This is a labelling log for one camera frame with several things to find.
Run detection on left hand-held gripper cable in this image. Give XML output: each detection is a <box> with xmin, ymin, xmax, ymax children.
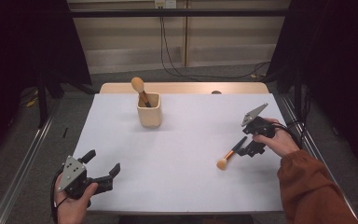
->
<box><xmin>49</xmin><ymin>169</ymin><xmax>66</xmax><ymax>224</ymax></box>

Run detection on person's left hand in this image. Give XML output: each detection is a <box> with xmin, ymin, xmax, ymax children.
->
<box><xmin>54</xmin><ymin>174</ymin><xmax>99</xmax><ymax>224</ymax></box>

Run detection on large makeup brush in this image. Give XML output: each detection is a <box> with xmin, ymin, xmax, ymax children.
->
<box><xmin>131</xmin><ymin>77</ymin><xmax>153</xmax><ymax>108</ymax></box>

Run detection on white table mat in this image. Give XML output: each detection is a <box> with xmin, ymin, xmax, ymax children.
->
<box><xmin>69</xmin><ymin>92</ymin><xmax>288</xmax><ymax>214</ymax></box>

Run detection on beige square cup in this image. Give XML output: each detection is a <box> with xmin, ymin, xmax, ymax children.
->
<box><xmin>136</xmin><ymin>91</ymin><xmax>163</xmax><ymax>128</ymax></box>

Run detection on small makeup brush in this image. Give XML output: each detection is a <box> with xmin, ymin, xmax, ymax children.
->
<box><xmin>215</xmin><ymin>135</ymin><xmax>248</xmax><ymax>171</ymax></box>

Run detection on hand-held gripper cable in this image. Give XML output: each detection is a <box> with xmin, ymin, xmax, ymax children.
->
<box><xmin>49</xmin><ymin>169</ymin><xmax>66</xmax><ymax>224</ymax></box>
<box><xmin>271</xmin><ymin>121</ymin><xmax>303</xmax><ymax>149</ymax></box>

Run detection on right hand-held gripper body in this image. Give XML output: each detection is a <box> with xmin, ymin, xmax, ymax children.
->
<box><xmin>241</xmin><ymin>103</ymin><xmax>276</xmax><ymax>139</ymax></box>

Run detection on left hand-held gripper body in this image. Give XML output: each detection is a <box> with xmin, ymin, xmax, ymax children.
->
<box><xmin>57</xmin><ymin>155</ymin><xmax>115</xmax><ymax>200</ymax></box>

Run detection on metal floor rail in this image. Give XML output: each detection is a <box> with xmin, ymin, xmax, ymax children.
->
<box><xmin>278</xmin><ymin>94</ymin><xmax>358</xmax><ymax>224</ymax></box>
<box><xmin>0</xmin><ymin>99</ymin><xmax>62</xmax><ymax>224</ymax></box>

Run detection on white wall socket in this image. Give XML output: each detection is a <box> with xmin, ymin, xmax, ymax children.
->
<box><xmin>154</xmin><ymin>0</ymin><xmax>178</xmax><ymax>9</ymax></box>

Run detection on right hand-held gripper cable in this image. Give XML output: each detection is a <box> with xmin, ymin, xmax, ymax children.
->
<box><xmin>271</xmin><ymin>121</ymin><xmax>303</xmax><ymax>149</ymax></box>

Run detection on black wall power cable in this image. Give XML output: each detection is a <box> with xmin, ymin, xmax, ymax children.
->
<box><xmin>158</xmin><ymin>7</ymin><xmax>272</xmax><ymax>80</ymax></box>

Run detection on person's right hand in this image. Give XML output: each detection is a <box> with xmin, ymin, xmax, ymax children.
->
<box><xmin>252</xmin><ymin>117</ymin><xmax>300</xmax><ymax>159</ymax></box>

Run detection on black floor cables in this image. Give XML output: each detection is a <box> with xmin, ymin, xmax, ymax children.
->
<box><xmin>285</xmin><ymin>88</ymin><xmax>312</xmax><ymax>157</ymax></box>

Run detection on yellow floor tape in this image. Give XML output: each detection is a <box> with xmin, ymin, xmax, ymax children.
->
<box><xmin>25</xmin><ymin>89</ymin><xmax>40</xmax><ymax>108</ymax></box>

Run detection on black metal stand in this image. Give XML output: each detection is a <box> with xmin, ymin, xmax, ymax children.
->
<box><xmin>36</xmin><ymin>69</ymin><xmax>64</xmax><ymax>129</ymax></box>

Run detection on black curtain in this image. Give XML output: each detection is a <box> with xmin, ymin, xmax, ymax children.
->
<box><xmin>0</xmin><ymin>0</ymin><xmax>93</xmax><ymax>175</ymax></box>
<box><xmin>265</xmin><ymin>0</ymin><xmax>358</xmax><ymax>178</ymax></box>

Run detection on black horizontal frame bar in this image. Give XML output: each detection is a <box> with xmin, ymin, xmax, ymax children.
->
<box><xmin>69</xmin><ymin>8</ymin><xmax>290</xmax><ymax>19</ymax></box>

